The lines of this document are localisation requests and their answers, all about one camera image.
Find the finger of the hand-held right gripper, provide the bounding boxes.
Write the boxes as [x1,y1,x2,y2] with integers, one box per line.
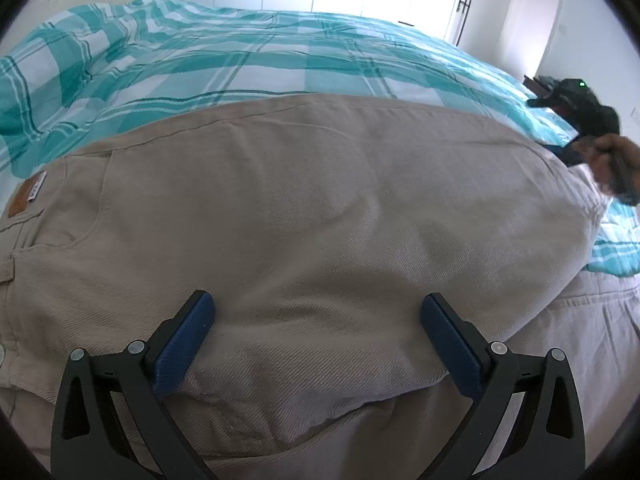
[542,142,576,165]

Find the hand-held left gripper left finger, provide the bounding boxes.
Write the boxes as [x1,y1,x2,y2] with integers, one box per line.
[50,289,219,480]

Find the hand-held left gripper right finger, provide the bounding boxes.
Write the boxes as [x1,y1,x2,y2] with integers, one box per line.
[420,292,586,480]

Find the beige pants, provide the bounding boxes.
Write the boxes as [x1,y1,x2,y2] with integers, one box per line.
[0,91,640,480]

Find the person's right hand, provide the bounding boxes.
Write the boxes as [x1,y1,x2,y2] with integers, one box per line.
[573,132,640,196]

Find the dark wooden furniture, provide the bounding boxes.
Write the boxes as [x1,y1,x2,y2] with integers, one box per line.
[523,74,557,100]

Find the teal plaid blanket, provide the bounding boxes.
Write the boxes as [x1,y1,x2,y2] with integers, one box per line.
[0,0,640,277]

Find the black door handle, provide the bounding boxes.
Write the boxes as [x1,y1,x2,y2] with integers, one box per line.
[456,0,474,36]

